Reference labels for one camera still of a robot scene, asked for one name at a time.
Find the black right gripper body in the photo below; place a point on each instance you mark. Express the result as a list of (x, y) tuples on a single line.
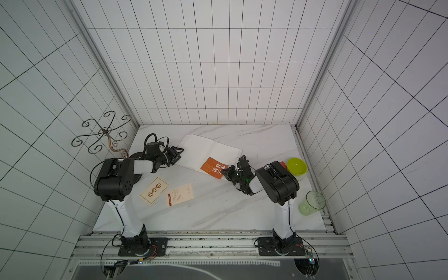
[(233, 171)]

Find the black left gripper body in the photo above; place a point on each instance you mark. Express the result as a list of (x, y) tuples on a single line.
[(167, 157)]

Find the orange photo card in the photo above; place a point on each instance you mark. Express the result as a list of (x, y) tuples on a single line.
[(214, 168)]

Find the white photo album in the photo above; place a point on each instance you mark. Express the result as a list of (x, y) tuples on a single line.
[(197, 150)]

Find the cream text photo card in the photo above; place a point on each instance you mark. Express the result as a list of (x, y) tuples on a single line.
[(179, 195)]

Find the cream patterned photo card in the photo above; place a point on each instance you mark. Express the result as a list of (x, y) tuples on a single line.
[(154, 191)]

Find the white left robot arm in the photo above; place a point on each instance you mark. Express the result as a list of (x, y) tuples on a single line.
[(115, 181)]

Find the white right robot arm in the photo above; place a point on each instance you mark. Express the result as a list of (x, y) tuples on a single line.
[(280, 186)]

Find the lime green plastic bowl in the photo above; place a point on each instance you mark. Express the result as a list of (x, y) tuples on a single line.
[(297, 167)]

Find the clear green glass cup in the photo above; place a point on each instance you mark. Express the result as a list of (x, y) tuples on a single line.
[(313, 202)]

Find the copper wire jewelry stand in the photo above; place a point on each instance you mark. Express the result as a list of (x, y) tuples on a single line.
[(103, 137)]

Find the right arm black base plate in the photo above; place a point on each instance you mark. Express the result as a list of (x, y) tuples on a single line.
[(268, 247)]

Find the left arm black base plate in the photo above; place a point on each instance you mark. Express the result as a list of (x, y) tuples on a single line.
[(137, 247)]

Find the aluminium mounting rail frame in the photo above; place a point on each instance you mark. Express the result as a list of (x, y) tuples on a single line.
[(186, 249)]

